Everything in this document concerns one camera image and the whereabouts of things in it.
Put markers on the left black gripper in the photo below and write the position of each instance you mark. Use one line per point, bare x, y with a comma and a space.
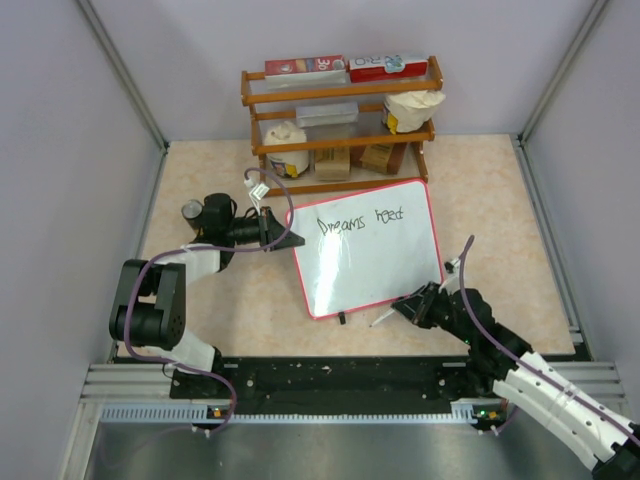
270, 230

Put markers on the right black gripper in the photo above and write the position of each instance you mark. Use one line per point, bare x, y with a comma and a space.
412, 306

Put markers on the white marker pen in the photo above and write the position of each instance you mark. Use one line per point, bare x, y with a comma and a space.
381, 318

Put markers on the pink framed whiteboard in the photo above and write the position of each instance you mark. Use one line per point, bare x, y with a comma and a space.
365, 249

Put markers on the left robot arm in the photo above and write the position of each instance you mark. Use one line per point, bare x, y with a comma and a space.
149, 309

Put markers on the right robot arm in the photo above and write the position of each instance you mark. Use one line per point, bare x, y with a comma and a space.
502, 363

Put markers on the black yellow can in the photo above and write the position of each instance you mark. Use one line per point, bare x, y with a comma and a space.
191, 210

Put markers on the wooden three tier shelf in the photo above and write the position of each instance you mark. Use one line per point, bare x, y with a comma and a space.
268, 109

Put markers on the silver foil box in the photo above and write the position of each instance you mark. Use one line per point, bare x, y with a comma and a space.
326, 114

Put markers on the brown cleaning pad pack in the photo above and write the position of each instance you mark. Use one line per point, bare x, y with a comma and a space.
383, 158

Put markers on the white paper bag right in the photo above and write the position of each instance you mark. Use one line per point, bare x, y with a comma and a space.
407, 111

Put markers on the red toothpaste box left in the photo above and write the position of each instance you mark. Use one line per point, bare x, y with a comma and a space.
322, 65

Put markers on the red white box right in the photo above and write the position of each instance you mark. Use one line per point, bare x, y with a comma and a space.
387, 67

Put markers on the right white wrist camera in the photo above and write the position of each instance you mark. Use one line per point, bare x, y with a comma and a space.
452, 268

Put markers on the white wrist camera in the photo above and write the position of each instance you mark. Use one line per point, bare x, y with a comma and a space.
452, 268
256, 190

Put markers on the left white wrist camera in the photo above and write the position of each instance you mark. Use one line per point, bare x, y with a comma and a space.
256, 190

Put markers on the grey slotted cable duct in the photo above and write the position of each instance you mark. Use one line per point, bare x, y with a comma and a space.
465, 411

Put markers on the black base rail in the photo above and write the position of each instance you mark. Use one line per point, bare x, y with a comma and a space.
353, 385

